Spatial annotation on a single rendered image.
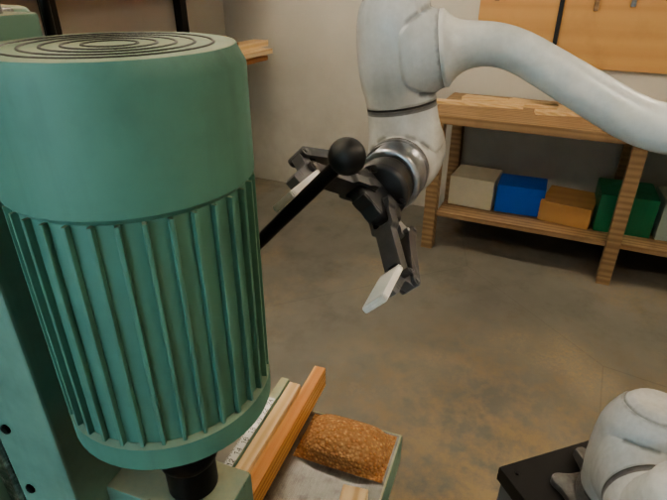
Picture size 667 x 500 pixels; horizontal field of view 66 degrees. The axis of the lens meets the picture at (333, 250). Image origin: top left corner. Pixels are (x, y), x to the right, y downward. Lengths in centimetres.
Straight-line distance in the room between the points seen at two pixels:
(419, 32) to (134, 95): 48
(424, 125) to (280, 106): 349
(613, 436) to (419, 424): 120
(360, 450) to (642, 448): 47
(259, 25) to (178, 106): 388
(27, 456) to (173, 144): 38
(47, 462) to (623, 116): 76
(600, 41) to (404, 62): 283
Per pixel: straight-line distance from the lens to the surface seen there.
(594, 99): 76
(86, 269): 36
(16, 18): 48
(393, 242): 60
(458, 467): 204
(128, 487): 63
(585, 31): 350
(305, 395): 88
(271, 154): 437
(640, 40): 351
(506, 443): 215
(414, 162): 69
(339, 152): 46
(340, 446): 82
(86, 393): 44
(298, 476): 82
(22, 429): 58
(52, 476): 61
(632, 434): 102
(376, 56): 73
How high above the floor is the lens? 155
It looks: 28 degrees down
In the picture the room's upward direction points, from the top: straight up
